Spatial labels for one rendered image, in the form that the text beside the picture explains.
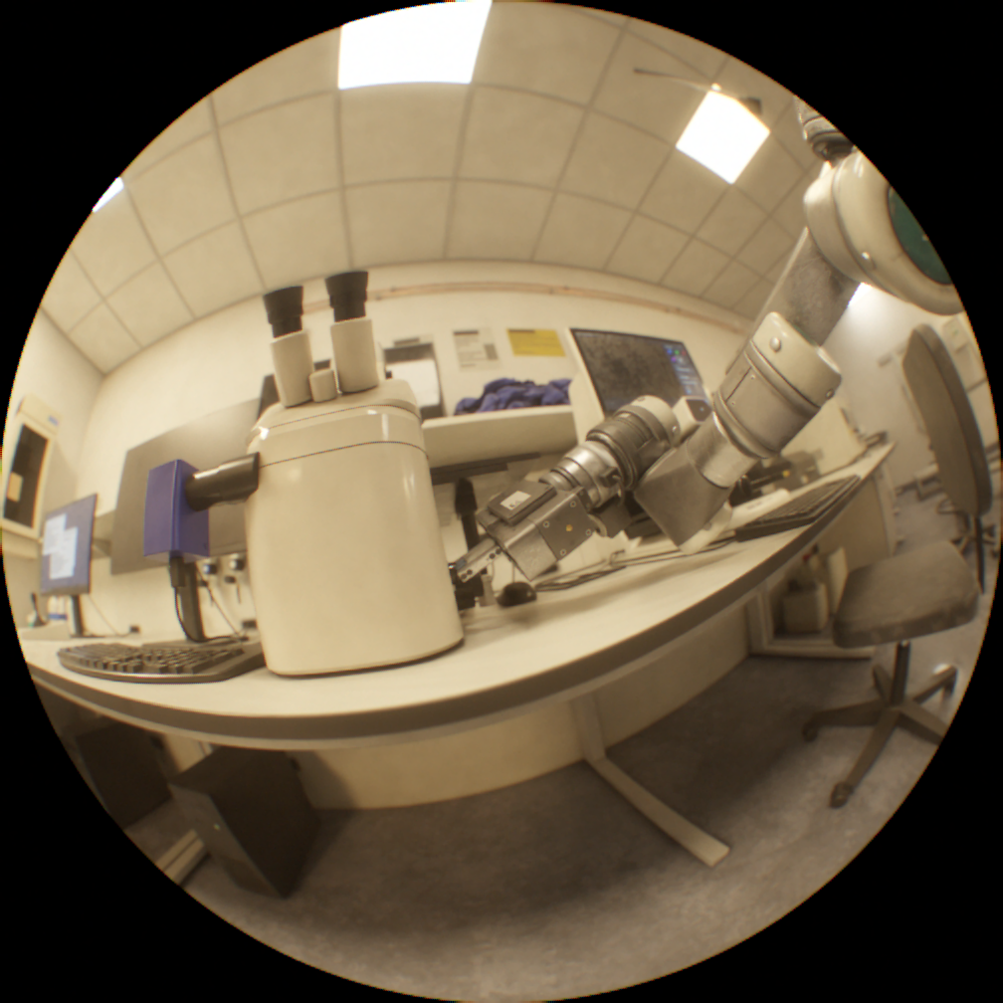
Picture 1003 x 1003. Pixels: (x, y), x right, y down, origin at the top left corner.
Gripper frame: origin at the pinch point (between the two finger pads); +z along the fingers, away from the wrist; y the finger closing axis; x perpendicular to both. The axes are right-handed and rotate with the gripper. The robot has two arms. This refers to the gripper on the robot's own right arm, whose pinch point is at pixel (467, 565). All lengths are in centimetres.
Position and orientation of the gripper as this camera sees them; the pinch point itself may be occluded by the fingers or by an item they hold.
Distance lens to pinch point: 33.2
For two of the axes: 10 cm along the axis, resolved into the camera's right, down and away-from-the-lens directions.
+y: -2.7, -1.4, 9.5
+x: -5.2, -8.1, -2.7
